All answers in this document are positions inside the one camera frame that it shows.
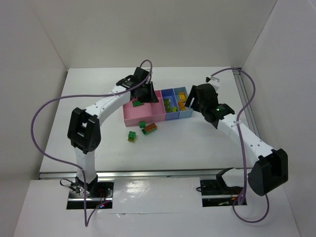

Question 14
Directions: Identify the yellow round printed lego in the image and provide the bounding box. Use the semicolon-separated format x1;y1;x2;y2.
178;92;187;102

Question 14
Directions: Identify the yellow lego plate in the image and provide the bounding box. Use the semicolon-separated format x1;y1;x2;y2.
178;101;187;111

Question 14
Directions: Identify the small dark green lego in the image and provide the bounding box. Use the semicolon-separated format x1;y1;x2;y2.
139;121;146;128

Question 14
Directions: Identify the green square lego brick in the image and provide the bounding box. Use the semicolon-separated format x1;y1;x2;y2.
128;131;136;139

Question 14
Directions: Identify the long green lego brick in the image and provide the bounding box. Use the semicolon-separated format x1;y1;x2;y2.
132;100;144;107

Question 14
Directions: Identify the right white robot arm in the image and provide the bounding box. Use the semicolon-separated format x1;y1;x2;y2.
185;83;288;196

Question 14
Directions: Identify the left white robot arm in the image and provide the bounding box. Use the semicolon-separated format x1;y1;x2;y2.
67;67;158;194

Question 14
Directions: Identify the lime lego in blue bin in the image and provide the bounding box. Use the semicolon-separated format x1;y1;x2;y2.
163;99;170;110

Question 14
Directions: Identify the narrow pink bin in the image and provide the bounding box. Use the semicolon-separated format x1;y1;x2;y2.
151;90;166;122

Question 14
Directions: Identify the dark blue bin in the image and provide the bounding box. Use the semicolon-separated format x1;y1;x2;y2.
161;88;180;120

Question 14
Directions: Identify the large pink bin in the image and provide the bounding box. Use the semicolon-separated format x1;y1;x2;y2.
123;101;153;127

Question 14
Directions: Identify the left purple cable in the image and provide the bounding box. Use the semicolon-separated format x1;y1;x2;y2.
31;59;153;227

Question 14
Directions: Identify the aluminium side rail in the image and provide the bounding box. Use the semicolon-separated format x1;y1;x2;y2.
233;70;260;137

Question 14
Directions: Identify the aluminium front rail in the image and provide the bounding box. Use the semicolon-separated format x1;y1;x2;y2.
39;168;224;180

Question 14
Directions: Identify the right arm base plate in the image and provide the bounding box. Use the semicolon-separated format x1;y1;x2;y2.
196;179;242;207

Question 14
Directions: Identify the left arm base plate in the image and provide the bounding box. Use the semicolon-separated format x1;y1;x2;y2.
66;181;114;210

